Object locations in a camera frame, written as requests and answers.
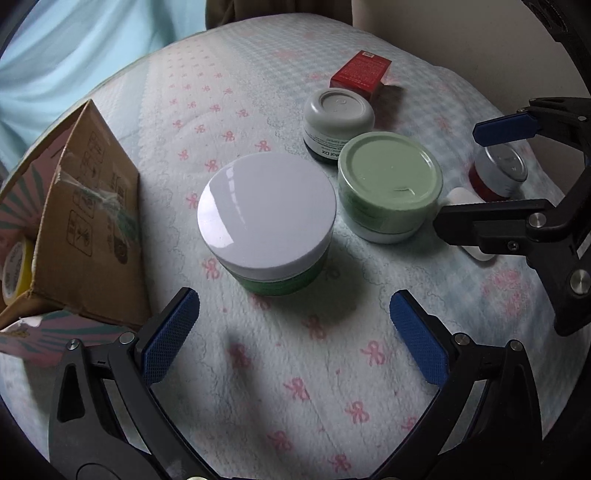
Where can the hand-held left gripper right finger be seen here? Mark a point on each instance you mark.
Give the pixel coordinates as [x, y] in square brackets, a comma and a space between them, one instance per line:
[418, 341]

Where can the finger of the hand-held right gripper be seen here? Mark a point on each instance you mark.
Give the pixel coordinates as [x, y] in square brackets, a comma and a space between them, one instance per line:
[505, 128]
[485, 226]

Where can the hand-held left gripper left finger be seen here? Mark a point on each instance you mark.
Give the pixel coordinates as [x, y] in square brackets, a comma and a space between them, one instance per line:
[171, 341]

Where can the small white case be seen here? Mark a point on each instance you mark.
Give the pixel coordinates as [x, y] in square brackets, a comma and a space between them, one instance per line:
[461, 196]

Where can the red jar silver lid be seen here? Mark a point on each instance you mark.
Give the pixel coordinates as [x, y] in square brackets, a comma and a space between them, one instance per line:
[501, 168]

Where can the pale green lid jar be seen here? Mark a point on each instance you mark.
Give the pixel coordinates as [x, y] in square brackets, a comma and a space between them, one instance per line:
[388, 170]

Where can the small red box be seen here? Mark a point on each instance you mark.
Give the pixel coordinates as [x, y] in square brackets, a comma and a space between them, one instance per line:
[362, 71]

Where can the patterned cardboard box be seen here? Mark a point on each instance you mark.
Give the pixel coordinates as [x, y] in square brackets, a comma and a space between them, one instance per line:
[92, 207]

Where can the large white-lid green jar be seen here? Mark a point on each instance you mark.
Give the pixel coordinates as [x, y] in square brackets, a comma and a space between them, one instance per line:
[263, 212]

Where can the small grey-white jar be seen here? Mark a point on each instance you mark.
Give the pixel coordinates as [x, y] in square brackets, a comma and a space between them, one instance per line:
[339, 108]

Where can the checked bow-print bed sheet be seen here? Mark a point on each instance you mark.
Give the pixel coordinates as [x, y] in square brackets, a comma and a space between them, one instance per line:
[286, 369]

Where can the yellow tape roll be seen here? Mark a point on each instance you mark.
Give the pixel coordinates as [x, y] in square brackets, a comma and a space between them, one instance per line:
[18, 272]

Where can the light blue cloth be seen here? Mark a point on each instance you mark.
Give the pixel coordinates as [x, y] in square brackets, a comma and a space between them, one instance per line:
[92, 37]

